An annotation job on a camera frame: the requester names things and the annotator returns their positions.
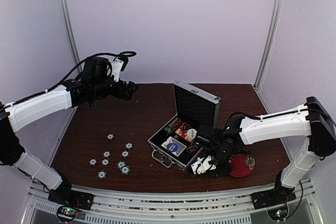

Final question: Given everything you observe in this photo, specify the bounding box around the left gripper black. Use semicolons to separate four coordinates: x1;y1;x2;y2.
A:
91;77;138;100

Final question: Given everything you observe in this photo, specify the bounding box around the blue playing card box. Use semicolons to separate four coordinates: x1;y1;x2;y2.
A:
161;136;187;157

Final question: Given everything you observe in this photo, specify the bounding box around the aluminium poker case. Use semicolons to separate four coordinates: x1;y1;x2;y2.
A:
148;81;221;168

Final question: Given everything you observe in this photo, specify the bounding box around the purple small blind button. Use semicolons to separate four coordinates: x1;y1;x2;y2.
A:
166;143;178;152

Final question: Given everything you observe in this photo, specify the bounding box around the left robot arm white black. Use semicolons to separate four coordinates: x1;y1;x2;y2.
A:
1;51;138;205

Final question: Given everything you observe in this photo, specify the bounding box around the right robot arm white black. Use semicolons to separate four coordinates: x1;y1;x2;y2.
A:
188;97;335;204

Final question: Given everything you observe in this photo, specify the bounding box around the red floral plate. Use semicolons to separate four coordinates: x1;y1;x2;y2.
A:
229;154;256;178

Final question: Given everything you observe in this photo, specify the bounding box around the blue orange chip stack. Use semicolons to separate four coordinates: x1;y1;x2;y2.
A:
186;144;202;155

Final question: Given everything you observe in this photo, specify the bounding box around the white dealer button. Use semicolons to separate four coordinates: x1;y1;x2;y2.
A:
187;129;197;139

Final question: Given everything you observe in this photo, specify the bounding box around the red playing card box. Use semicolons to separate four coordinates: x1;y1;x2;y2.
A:
175;122;193;143

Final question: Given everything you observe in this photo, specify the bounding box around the red black chip stack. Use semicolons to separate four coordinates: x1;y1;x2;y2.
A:
169;118;183;132

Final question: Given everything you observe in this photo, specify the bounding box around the green chip stack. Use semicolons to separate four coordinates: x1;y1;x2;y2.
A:
164;127;173;134

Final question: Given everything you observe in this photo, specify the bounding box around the green poker chip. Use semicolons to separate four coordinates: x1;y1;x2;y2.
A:
117;161;127;169
120;166;131;175
97;170;107;179

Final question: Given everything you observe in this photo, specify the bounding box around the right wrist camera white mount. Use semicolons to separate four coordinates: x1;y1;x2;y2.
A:
191;155;216;175

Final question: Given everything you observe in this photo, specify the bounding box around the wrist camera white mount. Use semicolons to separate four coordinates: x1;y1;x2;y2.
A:
111;56;129;82
191;155;216;175

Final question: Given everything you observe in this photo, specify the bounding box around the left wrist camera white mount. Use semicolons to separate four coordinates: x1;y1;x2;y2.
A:
111;56;129;82

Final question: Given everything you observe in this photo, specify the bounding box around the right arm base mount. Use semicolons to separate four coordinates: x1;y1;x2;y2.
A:
251;189;296;222

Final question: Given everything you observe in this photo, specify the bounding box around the front aluminium rail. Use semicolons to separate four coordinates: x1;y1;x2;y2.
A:
22;186;322;224

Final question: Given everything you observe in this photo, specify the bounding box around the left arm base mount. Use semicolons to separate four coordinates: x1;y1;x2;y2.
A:
48;190;94;222

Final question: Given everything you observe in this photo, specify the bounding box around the left aluminium frame post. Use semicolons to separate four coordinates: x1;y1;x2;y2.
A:
60;0;80;64

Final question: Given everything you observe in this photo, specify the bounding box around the aluminium frame post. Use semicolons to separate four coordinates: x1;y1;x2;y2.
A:
254;0;283;91
60;0;80;64

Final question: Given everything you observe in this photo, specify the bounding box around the right aluminium frame post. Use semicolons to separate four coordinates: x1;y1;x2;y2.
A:
254;0;283;91

